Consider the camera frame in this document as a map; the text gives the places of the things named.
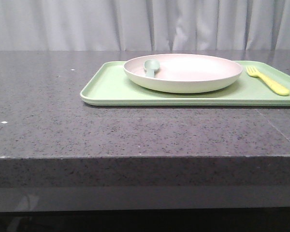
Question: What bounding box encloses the beige round plate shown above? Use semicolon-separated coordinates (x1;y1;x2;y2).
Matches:
124;54;243;93

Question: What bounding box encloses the yellow plastic fork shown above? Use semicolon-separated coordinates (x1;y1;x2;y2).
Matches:
246;66;290;96

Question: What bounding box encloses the light green rectangular tray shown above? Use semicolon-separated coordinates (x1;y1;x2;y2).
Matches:
80;60;290;107

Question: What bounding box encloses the sage green spoon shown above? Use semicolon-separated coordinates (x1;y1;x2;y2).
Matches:
144;59;160;78

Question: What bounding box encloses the white pleated curtain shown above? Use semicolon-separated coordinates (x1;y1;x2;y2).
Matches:
0;0;290;51

